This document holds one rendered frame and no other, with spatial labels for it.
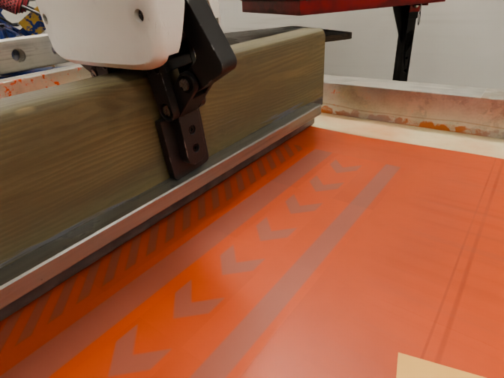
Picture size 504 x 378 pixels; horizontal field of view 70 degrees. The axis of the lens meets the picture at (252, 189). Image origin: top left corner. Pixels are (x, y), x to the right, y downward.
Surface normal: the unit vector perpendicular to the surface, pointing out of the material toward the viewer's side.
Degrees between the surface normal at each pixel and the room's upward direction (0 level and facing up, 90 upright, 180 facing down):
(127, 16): 93
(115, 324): 0
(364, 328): 0
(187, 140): 90
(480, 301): 0
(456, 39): 90
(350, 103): 90
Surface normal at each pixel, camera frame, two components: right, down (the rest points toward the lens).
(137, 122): 0.81, 0.25
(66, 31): -0.61, 0.47
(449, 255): -0.06, -0.87
